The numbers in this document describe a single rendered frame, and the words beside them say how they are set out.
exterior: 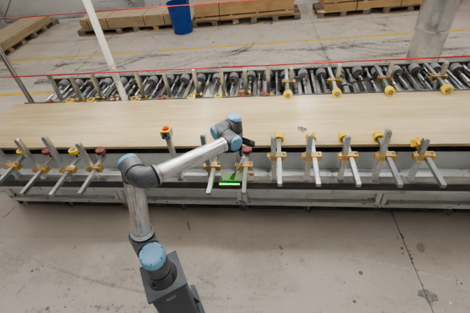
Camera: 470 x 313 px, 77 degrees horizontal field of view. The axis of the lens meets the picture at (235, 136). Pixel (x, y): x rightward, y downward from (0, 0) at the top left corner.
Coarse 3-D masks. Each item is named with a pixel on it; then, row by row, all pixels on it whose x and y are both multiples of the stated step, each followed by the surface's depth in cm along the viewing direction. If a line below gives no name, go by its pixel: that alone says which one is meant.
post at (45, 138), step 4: (44, 136) 226; (44, 140) 227; (48, 140) 229; (48, 144) 229; (52, 144) 233; (48, 148) 232; (52, 148) 233; (52, 152) 235; (56, 152) 237; (56, 156) 237; (60, 156) 241; (56, 160) 240; (60, 160) 241; (60, 164) 243; (64, 164) 246; (64, 168) 246
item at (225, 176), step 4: (224, 172) 230; (224, 176) 232; (228, 176) 232; (236, 176) 231; (240, 176) 230; (248, 176) 230; (252, 176) 229; (224, 180) 235; (228, 180) 235; (232, 180) 234; (236, 180) 234; (240, 180) 234; (248, 180) 233; (252, 180) 232
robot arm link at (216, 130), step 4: (224, 120) 186; (216, 124) 183; (220, 124) 182; (224, 124) 183; (228, 124) 183; (212, 128) 181; (216, 128) 180; (220, 128) 180; (224, 128) 179; (228, 128) 180; (212, 132) 183; (216, 132) 179; (220, 132) 178; (216, 136) 180
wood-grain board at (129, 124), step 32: (320, 96) 281; (352, 96) 275; (384, 96) 270; (416, 96) 266; (448, 96) 261; (0, 128) 292; (32, 128) 286; (64, 128) 281; (96, 128) 276; (128, 128) 271; (160, 128) 266; (192, 128) 261; (256, 128) 252; (288, 128) 248; (320, 128) 244; (352, 128) 240; (384, 128) 236; (416, 128) 233; (448, 128) 229
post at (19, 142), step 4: (16, 140) 230; (20, 140) 233; (16, 144) 232; (20, 144) 233; (20, 148) 235; (24, 148) 237; (24, 152) 238; (28, 152) 240; (28, 156) 241; (32, 156) 244; (28, 160) 244; (32, 160) 244; (32, 164) 247; (36, 164) 248; (44, 176) 256
